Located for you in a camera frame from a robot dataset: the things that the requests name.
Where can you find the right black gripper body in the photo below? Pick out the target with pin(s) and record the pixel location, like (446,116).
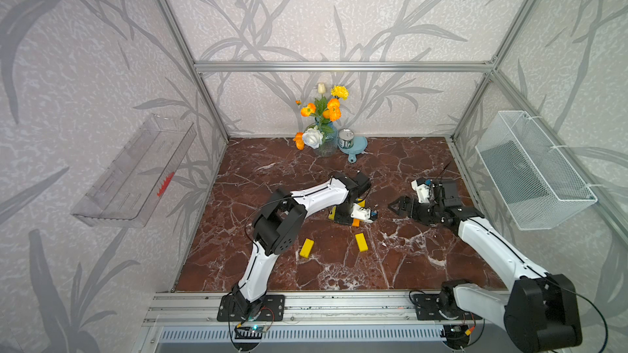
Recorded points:
(427,212)

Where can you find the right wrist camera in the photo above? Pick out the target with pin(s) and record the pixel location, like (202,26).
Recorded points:
(424,190)

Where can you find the white wire wall basket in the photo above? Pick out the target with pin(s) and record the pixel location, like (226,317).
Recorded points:
(539,186)

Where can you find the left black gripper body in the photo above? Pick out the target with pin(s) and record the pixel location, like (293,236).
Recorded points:
(343,216)

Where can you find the light blue dish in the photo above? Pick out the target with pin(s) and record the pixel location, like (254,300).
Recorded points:
(358,146)

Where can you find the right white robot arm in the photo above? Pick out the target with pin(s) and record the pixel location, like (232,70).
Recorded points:
(539,312)

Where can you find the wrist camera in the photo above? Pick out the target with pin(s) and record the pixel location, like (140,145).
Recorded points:
(424,190)
(363,214)

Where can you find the aluminium front rail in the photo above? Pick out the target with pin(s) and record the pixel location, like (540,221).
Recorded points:
(300,308)

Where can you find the clear plastic wall tray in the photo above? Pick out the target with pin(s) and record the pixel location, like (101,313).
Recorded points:
(128,192)

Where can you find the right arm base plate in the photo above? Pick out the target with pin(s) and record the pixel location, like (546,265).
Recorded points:
(427,306)

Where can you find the metal tin can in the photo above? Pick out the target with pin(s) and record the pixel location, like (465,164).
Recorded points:
(346,138)

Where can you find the flower bouquet in vase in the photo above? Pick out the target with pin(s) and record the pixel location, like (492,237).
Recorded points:
(322,135)

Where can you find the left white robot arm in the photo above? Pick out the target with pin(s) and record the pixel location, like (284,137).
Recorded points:
(280,220)

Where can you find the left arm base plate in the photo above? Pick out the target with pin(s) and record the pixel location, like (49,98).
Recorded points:
(268,308)

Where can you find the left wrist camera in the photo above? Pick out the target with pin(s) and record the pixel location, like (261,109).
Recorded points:
(363,214)

